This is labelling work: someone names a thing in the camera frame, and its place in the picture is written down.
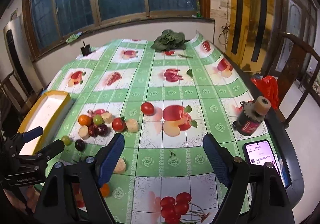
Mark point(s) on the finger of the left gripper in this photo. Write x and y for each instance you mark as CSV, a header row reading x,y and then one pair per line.
x,y
32,134
51,150

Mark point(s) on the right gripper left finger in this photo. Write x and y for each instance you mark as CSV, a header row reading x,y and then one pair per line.
x,y
99,168

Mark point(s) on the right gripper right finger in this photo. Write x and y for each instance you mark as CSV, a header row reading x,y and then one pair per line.
x,y
227,168

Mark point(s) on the round beige cake piece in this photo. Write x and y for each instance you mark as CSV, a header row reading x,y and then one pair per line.
x,y
120,167

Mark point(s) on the small orange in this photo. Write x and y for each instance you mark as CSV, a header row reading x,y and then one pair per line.
x,y
105,190

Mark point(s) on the red tomato alone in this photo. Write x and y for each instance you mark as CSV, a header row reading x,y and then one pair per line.
x,y
147,109

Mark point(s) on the green grape alone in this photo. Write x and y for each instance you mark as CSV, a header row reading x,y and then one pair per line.
x,y
66,140

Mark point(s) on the black grape alone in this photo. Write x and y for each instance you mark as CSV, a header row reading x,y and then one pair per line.
x,y
80,145

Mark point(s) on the yellow-edged white foam tray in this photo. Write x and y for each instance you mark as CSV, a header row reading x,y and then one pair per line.
x,y
48,112

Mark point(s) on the beige cake piece left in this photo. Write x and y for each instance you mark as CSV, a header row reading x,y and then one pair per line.
x,y
83,132

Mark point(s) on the dark red jujube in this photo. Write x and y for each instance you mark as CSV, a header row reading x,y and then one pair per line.
x,y
93,131

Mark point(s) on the wooden chair left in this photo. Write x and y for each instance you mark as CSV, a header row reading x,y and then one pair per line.
x,y
13,107

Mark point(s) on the wooden chair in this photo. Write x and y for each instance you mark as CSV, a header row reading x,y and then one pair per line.
x,y
291,70
13,107

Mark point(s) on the smartphone with lit screen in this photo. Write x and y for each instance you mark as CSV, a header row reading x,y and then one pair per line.
x,y
260,152

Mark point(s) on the red tomato with stem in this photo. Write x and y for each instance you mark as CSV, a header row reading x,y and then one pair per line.
x,y
118,124

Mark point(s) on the green grape in pile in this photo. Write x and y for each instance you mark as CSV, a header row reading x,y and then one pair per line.
x,y
97,119

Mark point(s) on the beige cake cube upper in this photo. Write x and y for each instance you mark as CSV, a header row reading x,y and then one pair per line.
x,y
107,117

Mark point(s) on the beige cake cube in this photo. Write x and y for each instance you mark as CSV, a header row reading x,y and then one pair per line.
x,y
132,125
107,117

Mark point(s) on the beige cake cube right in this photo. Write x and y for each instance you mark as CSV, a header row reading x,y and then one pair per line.
x,y
132,125

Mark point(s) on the green fruit-print tablecloth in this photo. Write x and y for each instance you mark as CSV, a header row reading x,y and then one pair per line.
x,y
165,159

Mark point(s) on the red plastic bag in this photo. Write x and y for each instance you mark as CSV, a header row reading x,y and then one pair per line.
x,y
269,88

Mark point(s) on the small green leaf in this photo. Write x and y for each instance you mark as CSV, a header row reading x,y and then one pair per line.
x,y
189,73

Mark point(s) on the small black box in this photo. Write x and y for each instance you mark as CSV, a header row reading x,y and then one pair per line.
x,y
86,49

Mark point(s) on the green cloth on sill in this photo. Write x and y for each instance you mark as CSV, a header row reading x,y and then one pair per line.
x,y
73,37

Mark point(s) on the wooden chair right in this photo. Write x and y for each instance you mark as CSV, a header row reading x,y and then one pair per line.
x,y
291,70

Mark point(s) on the green leafy vegetable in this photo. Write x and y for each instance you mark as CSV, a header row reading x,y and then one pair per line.
x,y
169,40

